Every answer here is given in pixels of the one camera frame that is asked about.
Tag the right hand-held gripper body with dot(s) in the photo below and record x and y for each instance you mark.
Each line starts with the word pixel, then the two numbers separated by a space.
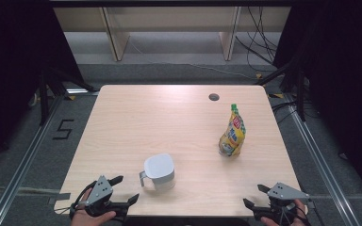
pixel 284 192

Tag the person's left hand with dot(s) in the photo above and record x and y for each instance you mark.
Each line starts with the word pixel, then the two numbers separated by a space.
pixel 88 220

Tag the person's right hand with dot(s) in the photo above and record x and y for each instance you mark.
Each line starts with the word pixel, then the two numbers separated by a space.
pixel 300 219

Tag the beige shelf unit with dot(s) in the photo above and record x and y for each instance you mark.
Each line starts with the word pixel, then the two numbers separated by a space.
pixel 169 19

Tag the black metal stand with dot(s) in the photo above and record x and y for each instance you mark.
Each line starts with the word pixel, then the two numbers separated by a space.
pixel 44 100
pixel 300 94

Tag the black curtain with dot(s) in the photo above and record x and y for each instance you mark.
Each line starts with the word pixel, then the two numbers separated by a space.
pixel 348 94
pixel 9 78

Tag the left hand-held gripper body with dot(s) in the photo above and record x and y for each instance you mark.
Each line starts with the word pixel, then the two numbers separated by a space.
pixel 99 191

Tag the metal floor rail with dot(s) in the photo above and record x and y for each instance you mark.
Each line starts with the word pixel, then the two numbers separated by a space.
pixel 22 166
pixel 320 163

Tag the yellow refill pouch green cap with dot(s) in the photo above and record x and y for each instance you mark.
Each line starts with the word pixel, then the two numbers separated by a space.
pixel 232 138

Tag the grey floor tape strip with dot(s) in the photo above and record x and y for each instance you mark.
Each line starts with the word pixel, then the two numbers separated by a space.
pixel 59 197

